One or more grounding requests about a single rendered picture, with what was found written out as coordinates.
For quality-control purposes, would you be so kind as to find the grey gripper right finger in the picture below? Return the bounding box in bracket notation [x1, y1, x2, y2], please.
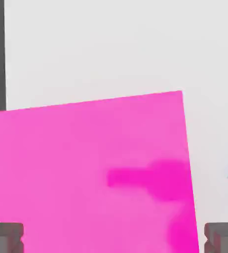
[204, 222, 228, 253]

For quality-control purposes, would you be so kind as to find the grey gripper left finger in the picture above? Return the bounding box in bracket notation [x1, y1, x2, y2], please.
[0, 222, 25, 253]

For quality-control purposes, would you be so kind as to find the large pink box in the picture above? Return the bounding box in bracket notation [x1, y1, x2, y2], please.
[0, 90, 200, 253]

